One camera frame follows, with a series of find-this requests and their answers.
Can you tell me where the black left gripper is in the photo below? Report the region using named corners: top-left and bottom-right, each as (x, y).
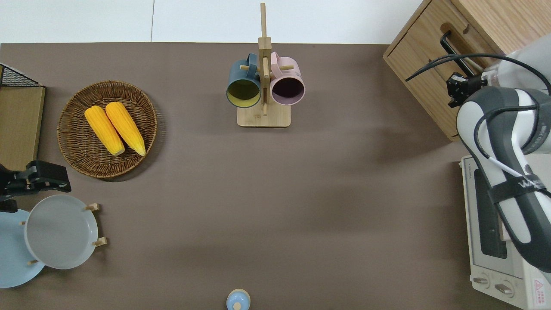
top-left (24, 160), bottom-right (72, 193)

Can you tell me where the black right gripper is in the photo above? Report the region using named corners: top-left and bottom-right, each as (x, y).
top-left (446, 71), bottom-right (491, 109)

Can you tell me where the wooden drawer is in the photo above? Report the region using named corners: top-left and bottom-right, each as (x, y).
top-left (383, 0), bottom-right (505, 89)

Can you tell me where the wooden drawer cabinet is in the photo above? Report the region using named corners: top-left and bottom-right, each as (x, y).
top-left (383, 0), bottom-right (551, 143)

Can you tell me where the round wicker basket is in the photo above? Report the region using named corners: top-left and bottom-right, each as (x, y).
top-left (57, 80), bottom-right (158, 180)

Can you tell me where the grey plate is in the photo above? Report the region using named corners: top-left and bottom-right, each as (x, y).
top-left (24, 195), bottom-right (99, 270)

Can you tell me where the wooden plate rack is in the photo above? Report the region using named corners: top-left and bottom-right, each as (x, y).
top-left (19, 202), bottom-right (108, 266)

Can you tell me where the wooden shelf board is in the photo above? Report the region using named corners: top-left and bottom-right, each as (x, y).
top-left (0, 86), bottom-right (46, 172)

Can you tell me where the yellow corn cob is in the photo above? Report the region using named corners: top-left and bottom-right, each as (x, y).
top-left (105, 101), bottom-right (146, 157)
top-left (84, 105), bottom-right (126, 156)

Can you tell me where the light blue plate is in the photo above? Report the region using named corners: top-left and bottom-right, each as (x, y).
top-left (0, 209), bottom-right (46, 289)

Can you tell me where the pink mug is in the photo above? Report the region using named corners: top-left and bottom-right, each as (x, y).
top-left (269, 51), bottom-right (306, 106)

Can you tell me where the silver toaster oven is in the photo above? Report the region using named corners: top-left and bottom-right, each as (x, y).
top-left (459, 153), bottom-right (551, 310)

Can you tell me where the wooden mug tree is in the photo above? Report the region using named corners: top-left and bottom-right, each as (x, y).
top-left (236, 2), bottom-right (291, 128)

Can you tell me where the dark teal mug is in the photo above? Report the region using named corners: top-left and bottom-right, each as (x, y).
top-left (226, 53), bottom-right (262, 109)

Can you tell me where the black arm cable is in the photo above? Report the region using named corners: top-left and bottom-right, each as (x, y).
top-left (405, 53), bottom-right (551, 93)

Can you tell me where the black drawer handle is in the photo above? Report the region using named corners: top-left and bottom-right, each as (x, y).
top-left (439, 31), bottom-right (477, 76)

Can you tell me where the black wire basket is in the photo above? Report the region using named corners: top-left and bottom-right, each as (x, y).
top-left (0, 63), bottom-right (44, 88)

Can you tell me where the wooden box with wire rack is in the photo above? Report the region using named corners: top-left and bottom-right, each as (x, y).
top-left (0, 63), bottom-right (46, 173)

